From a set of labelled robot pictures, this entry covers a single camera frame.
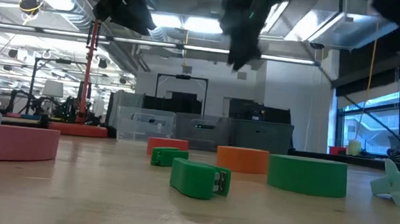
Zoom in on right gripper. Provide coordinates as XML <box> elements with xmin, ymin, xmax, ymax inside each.
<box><xmin>215</xmin><ymin>0</ymin><xmax>288</xmax><ymax>76</ymax></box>

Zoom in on red tape roll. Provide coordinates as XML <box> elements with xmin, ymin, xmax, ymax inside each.
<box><xmin>146</xmin><ymin>136</ymin><xmax>190</xmax><ymax>159</ymax></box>

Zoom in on small green stapler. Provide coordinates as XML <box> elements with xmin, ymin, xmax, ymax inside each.
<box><xmin>150</xmin><ymin>146</ymin><xmax>190</xmax><ymax>169</ymax></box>

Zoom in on large green stapler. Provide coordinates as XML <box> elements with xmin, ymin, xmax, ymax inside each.
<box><xmin>168</xmin><ymin>157</ymin><xmax>233</xmax><ymax>203</ymax></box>

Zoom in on pink tape roll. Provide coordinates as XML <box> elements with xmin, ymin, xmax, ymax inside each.
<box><xmin>0</xmin><ymin>123</ymin><xmax>61</xmax><ymax>166</ymax></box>

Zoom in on turquoise staple remover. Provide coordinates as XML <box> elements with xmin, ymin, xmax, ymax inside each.
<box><xmin>368</xmin><ymin>157</ymin><xmax>400</xmax><ymax>208</ymax></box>

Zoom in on orange tape roll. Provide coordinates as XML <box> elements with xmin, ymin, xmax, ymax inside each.
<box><xmin>215</xmin><ymin>145</ymin><xmax>271</xmax><ymax>176</ymax></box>

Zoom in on green tape roll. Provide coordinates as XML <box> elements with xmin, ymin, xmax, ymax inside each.
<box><xmin>265</xmin><ymin>153</ymin><xmax>349</xmax><ymax>199</ymax></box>

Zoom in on black equipment cabinet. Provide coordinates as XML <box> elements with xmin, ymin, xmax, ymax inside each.
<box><xmin>227</xmin><ymin>98</ymin><xmax>293</xmax><ymax>126</ymax></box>

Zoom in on long ceiling light tube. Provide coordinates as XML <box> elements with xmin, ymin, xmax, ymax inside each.
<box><xmin>0</xmin><ymin>21</ymin><xmax>322</xmax><ymax>67</ymax></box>

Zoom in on red pole stand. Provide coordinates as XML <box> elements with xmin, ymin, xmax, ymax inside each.
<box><xmin>46</xmin><ymin>17</ymin><xmax>117</xmax><ymax>140</ymax></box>

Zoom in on teal plastic bin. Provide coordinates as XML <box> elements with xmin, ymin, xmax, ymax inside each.
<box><xmin>230</xmin><ymin>119</ymin><xmax>296</xmax><ymax>156</ymax></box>

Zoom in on clear plastic bin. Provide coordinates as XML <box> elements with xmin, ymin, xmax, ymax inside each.
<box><xmin>115</xmin><ymin>106</ymin><xmax>178</xmax><ymax>146</ymax></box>

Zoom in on red container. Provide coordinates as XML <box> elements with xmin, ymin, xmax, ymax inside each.
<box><xmin>327</xmin><ymin>145</ymin><xmax>347</xmax><ymax>156</ymax></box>

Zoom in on background black robot arms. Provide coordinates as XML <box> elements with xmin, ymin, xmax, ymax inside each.
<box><xmin>4</xmin><ymin>88</ymin><xmax>81</xmax><ymax>122</ymax></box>

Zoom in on yellow-green cup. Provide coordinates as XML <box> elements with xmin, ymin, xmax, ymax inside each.
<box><xmin>346</xmin><ymin>138</ymin><xmax>362</xmax><ymax>157</ymax></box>

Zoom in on black gantry frame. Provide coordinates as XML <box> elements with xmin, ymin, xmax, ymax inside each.
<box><xmin>153</xmin><ymin>72</ymin><xmax>210</xmax><ymax>117</ymax></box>

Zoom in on ceiling camera with yellow cable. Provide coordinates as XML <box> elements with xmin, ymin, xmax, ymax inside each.
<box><xmin>16</xmin><ymin>0</ymin><xmax>45</xmax><ymax>17</ymax></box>

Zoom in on thin black frame stand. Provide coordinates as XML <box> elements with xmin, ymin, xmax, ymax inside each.
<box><xmin>24</xmin><ymin>55</ymin><xmax>94</xmax><ymax>121</ymax></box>

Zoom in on yellow hanging cord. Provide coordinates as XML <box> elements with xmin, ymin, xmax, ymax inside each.
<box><xmin>364</xmin><ymin>21</ymin><xmax>380</xmax><ymax>101</ymax></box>

